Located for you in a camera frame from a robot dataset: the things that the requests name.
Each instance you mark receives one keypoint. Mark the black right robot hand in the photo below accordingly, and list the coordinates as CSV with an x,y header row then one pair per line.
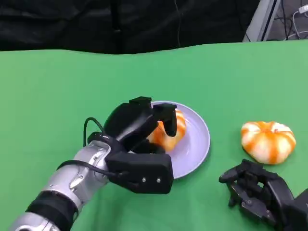
x,y
276,190

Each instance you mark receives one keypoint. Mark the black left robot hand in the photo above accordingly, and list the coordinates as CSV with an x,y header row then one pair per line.
x,y
130,122

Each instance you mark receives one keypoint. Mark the orange white toy bread roll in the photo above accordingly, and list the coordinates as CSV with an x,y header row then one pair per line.
x,y
267,144
179,130

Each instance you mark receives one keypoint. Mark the lilac plate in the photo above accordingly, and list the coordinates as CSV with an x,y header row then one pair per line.
x,y
195,144

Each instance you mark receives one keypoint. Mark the green table cloth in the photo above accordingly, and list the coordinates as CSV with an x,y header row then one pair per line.
x,y
48,96

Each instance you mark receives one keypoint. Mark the black backdrop curtain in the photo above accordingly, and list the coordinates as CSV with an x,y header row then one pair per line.
x,y
72,24

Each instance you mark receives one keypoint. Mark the white plug adapter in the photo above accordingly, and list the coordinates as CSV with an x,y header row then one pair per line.
x,y
303,10

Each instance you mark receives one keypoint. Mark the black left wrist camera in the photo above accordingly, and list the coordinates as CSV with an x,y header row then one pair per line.
x,y
144,173

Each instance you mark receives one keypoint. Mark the grey metal frame post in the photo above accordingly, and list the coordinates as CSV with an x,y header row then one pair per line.
x,y
261,21

